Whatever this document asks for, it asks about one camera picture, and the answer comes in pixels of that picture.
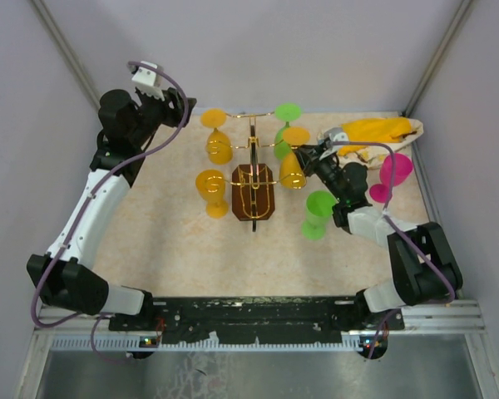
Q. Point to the pink plastic wine glass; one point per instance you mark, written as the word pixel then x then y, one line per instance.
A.
pixel 397 167

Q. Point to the gold wire wine glass rack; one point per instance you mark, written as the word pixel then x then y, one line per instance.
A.
pixel 252 145

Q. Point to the yellow patterned folded cloth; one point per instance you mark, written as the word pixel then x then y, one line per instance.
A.
pixel 396 132

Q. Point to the wooden rack base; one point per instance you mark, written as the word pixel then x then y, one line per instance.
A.
pixel 252 193

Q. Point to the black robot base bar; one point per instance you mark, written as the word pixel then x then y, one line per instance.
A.
pixel 341 312

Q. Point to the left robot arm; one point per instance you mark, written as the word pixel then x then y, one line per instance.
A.
pixel 63 276

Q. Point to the green wine glass hung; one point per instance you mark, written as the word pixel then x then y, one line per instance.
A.
pixel 286 113

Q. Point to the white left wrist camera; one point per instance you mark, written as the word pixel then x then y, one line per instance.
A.
pixel 146 81

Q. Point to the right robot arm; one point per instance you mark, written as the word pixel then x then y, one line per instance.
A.
pixel 423 266

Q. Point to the yellow wine glass hung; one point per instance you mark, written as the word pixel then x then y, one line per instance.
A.
pixel 218 145

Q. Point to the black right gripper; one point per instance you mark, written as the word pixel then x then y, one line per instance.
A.
pixel 315 151

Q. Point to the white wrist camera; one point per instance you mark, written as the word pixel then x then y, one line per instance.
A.
pixel 146 81
pixel 335 140

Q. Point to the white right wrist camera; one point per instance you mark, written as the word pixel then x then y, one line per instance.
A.
pixel 335 140

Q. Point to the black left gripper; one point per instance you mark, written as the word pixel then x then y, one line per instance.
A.
pixel 174 115

